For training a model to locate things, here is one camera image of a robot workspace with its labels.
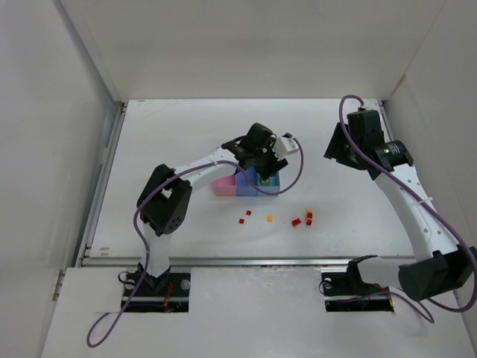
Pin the pink container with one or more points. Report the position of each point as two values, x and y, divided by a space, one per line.
226 187

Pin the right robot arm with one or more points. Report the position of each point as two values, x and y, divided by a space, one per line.
441 264

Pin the red orange lego stack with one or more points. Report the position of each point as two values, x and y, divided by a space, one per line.
309 218

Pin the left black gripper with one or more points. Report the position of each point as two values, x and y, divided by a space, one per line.
268 166

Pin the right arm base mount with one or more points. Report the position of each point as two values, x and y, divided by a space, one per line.
345 291

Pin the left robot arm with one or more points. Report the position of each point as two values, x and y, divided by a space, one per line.
162 206

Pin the red lego brick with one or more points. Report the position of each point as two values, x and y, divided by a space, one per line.
296 222

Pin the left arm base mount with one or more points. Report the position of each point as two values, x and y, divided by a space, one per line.
168 293

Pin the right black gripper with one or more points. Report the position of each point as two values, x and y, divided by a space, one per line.
336 145

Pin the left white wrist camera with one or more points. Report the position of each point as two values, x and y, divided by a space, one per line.
284 146

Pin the light blue container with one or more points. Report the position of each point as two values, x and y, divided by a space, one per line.
273 188

